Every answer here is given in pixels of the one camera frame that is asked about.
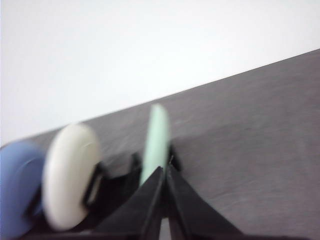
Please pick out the black dish rack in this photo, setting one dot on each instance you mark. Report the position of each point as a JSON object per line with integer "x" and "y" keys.
{"x": 112, "y": 186}

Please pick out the blue plate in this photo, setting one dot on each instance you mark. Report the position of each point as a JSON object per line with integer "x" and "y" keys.
{"x": 21, "y": 184}

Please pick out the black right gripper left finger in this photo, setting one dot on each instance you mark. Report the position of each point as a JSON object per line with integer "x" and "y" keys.
{"x": 137, "y": 218}

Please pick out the green plate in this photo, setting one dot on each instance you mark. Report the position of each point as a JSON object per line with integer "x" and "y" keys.
{"x": 156, "y": 147}

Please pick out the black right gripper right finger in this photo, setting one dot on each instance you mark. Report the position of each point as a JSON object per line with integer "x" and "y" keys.
{"x": 192, "y": 218}

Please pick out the white plate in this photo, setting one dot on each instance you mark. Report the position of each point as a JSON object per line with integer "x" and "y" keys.
{"x": 71, "y": 164}

